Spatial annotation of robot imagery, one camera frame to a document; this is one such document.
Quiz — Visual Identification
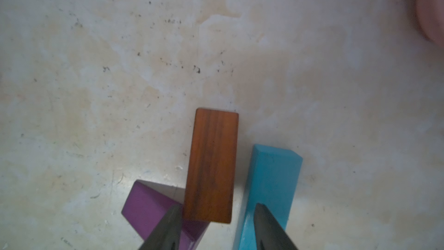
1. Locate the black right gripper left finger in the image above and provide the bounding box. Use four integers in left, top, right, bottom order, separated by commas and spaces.
139, 204, 182, 250

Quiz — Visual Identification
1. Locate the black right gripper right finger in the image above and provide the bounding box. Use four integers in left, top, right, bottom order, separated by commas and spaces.
254, 203, 298, 250

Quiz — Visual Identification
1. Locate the teal rectangular block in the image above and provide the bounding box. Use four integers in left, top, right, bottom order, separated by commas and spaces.
233, 144, 303, 250

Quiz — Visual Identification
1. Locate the reddish brown wooden wedge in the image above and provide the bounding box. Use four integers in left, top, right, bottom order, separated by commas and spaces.
183, 108, 239, 224

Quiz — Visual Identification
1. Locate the pink plastic tray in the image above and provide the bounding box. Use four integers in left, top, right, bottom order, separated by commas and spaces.
416, 0, 444, 48

